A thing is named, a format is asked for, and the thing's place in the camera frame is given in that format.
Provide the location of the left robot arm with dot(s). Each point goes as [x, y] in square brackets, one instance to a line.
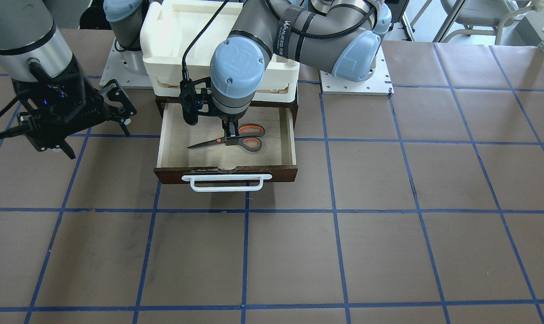
[343, 41]

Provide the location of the wooden drawer with white handle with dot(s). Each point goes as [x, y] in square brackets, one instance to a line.
[218, 167]

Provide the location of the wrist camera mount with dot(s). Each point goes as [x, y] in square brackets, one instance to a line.
[56, 109]
[194, 104]

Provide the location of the orange grey handled scissors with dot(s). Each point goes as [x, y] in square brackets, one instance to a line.
[248, 137]

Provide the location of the white drawer cabinet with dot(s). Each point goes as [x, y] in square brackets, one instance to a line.
[170, 26]

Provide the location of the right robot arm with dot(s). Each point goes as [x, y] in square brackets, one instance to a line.
[27, 30]

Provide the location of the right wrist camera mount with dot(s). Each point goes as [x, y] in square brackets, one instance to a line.
[56, 109]

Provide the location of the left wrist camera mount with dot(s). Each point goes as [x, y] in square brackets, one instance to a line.
[194, 104]

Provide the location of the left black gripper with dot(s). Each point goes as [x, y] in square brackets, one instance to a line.
[227, 119]

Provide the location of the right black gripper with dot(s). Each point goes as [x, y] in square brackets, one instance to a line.
[93, 107]

